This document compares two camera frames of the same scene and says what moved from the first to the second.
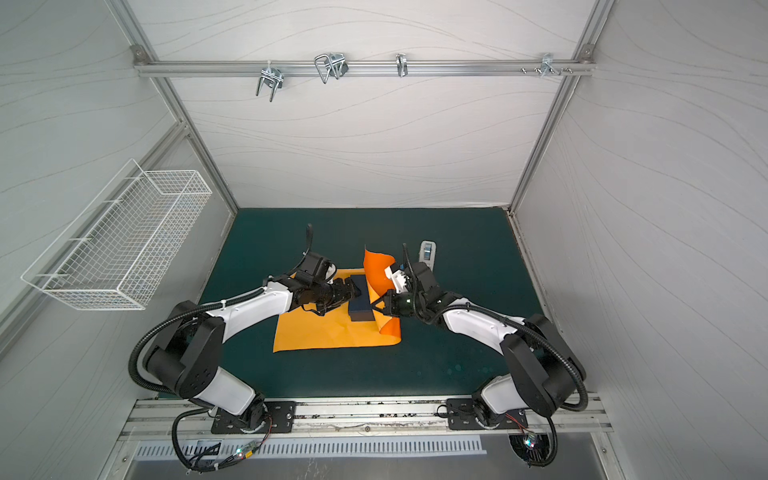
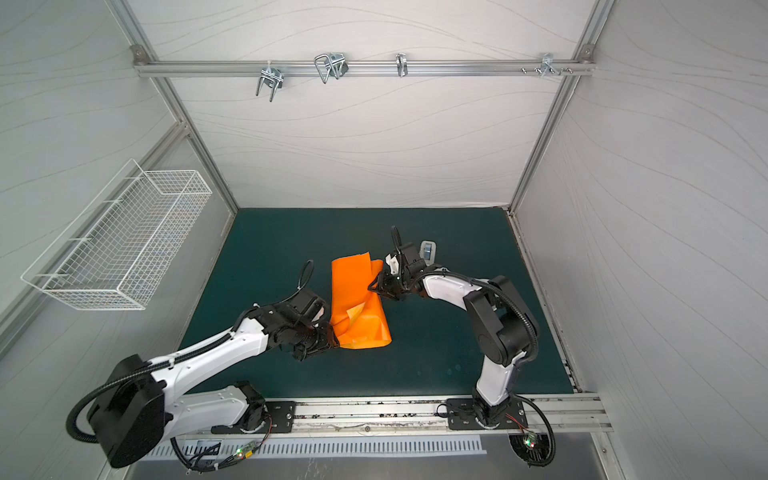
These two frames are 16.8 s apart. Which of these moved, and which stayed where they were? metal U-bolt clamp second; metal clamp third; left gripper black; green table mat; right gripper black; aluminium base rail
Moved: right gripper black; left gripper black
Stayed: aluminium base rail; metal clamp third; metal U-bolt clamp second; green table mat
